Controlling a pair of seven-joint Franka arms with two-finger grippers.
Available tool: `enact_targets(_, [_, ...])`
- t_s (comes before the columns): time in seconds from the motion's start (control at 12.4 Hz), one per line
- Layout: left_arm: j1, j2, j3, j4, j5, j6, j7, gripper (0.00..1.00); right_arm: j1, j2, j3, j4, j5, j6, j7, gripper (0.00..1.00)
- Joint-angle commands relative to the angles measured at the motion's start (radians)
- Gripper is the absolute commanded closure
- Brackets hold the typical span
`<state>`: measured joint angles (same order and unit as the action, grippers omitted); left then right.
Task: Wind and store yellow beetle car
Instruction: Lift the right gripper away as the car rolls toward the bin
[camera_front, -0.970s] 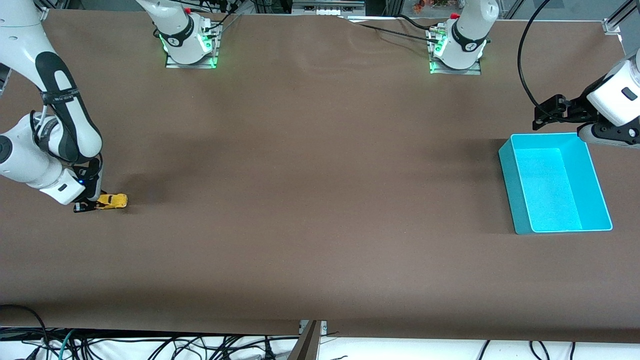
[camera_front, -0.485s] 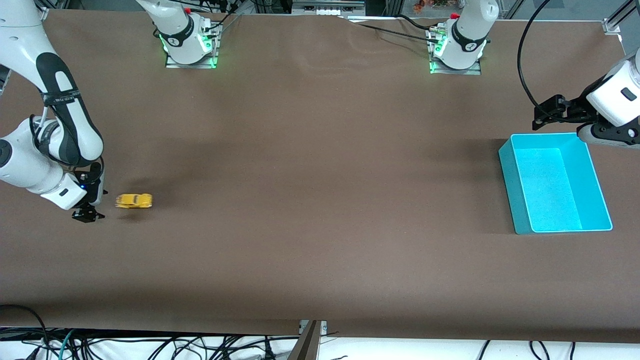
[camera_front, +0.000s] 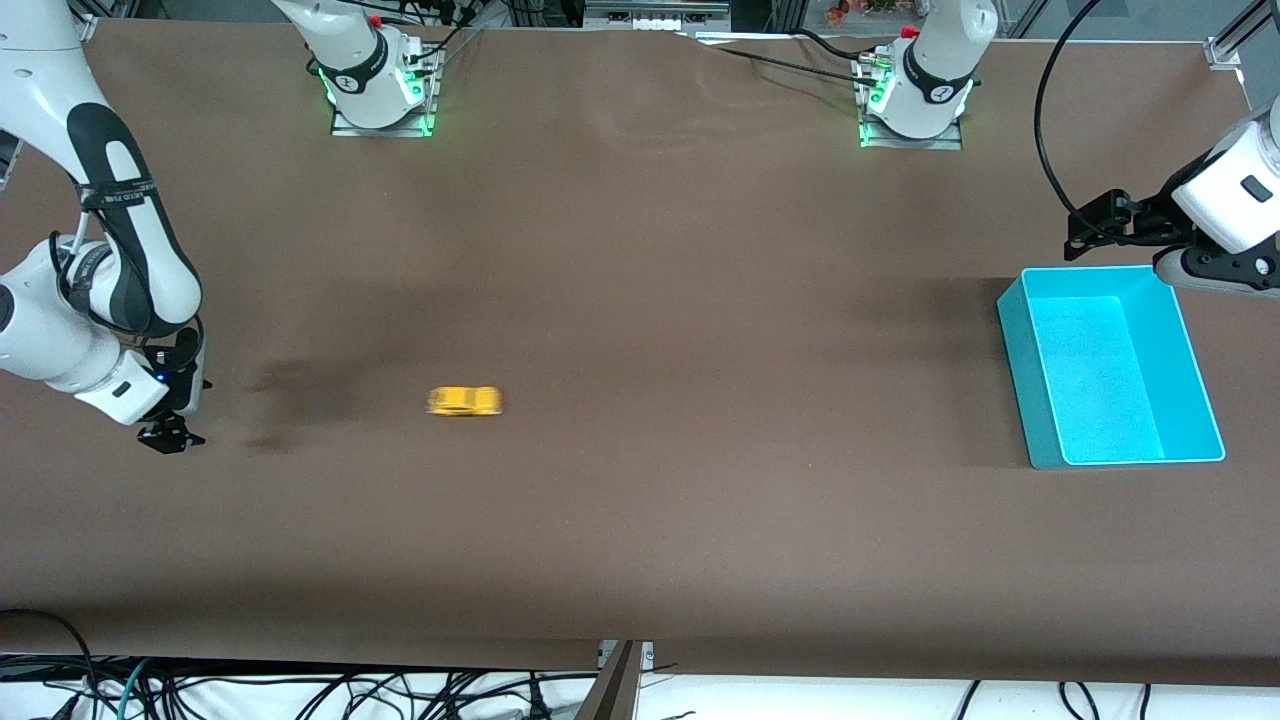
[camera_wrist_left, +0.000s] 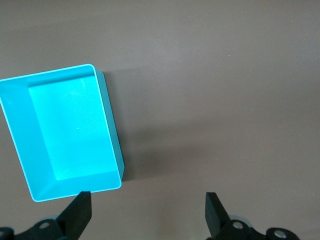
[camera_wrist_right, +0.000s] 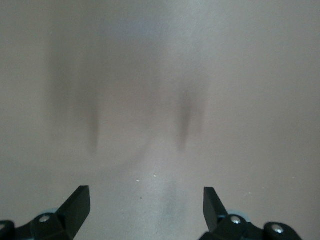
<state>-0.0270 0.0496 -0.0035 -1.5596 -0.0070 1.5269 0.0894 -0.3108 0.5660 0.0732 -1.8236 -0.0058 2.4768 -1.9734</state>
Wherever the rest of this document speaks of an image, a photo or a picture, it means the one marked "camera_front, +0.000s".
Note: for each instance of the yellow beetle toy car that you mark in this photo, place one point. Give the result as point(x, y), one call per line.
point(465, 401)

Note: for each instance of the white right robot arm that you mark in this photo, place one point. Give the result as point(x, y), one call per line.
point(40, 90)

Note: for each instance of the turquoise plastic bin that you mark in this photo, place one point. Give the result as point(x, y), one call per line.
point(1100, 390)

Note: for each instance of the orange red small objects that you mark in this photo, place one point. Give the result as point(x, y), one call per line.
point(860, 8)

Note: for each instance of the brown table cover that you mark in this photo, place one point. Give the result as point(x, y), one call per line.
point(640, 300)

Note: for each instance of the white power strip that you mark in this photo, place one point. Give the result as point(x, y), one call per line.
point(655, 15)

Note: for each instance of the aluminium frame corner profile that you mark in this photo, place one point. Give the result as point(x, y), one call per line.
point(82, 25)
point(1222, 52)

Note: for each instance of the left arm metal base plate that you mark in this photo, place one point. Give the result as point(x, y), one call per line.
point(915, 143)

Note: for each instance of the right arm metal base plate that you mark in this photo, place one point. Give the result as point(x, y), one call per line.
point(385, 130)

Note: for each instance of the dark slanted post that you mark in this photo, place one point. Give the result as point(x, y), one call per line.
point(612, 695)

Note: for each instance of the metal bracket with screws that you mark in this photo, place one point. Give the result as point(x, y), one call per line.
point(648, 652)

